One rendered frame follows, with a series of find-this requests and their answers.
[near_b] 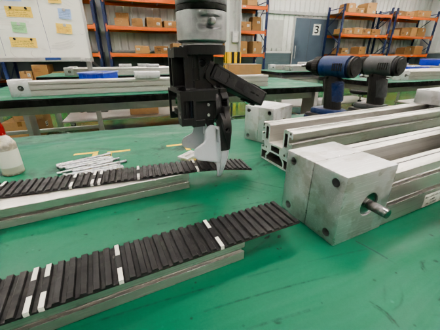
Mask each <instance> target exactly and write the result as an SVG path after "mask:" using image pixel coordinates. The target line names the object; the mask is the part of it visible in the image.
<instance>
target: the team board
mask: <svg viewBox="0 0 440 330"><path fill-rule="evenodd" d="M93 61H94V59H93V55H92V49H91V45H90V38H89V34H88V28H87V24H86V17H85V13H84V7H83V0H0V62H86V65H87V69H88V71H93V67H92V62H93ZM96 114H97V118H98V125H89V126H72V127H63V128H45V129H39V130H40V133H45V132H62V131H70V130H86V129H95V128H99V130H105V127H104V125H103V119H102V115H101V111H96ZM21 134H28V131H27V130H20V131H10V132H6V134H5V135H6V136H12V135H21Z"/></svg>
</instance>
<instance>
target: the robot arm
mask: <svg viewBox="0 0 440 330"><path fill-rule="evenodd" d="M175 17H176V28H177V41H178V42H179V43H181V46H179V47H172V48H167V49H168V65H169V74H170V87H168V96H169V104H170V118H176V117H178V124H180V125H181V126H182V127H184V126H192V127H193V131H192V133H191V134H189V135H187V136H185V137H184V138H183V139H182V146H184V147H185V148H189V149H194V157H195V159H197V160H200V161H208V162H216V167H217V176H221V175H222V173H223V170H224V168H225V164H226V162H227V158H228V155H229V149H230V141H231V135H232V123H231V117H230V105H229V95H228V94H227V92H230V93H231V94H233V95H235V96H237V97H239V98H241V99H240V100H241V101H243V102H245V103H246V104H248V105H252V106H255V105H260V106H262V104H263V101H264V99H265V97H266V95H267V93H266V92H265V91H263V90H262V88H261V87H259V86H257V85H256V84H253V83H250V82H247V81H246V80H244V79H243V78H241V77H239V76H237V75H236V74H234V73H233V72H231V71H229V70H228V69H225V68H224V67H222V66H221V65H219V64H215V63H214V61H213V55H225V45H223V43H225V42H226V41H227V0H175ZM171 96H177V97H176V98H175V104H177V107H174V111H172V99H171ZM214 122H215V123H216V126H215V125H214Z"/></svg>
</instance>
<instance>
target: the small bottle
mask: <svg viewBox="0 0 440 330"><path fill-rule="evenodd" d="M5 134H6V132H5V129H4V127H3V125H2V124H1V123H0V170H1V173H2V174H3V176H14V175H18V174H21V173H23V172H24V171H25V168H24V164H23V162H22V158H21V156H20V152H19V150H18V147H17V144H16V142H15V141H14V140H13V139H12V138H11V137H9V136H6V135H5Z"/></svg>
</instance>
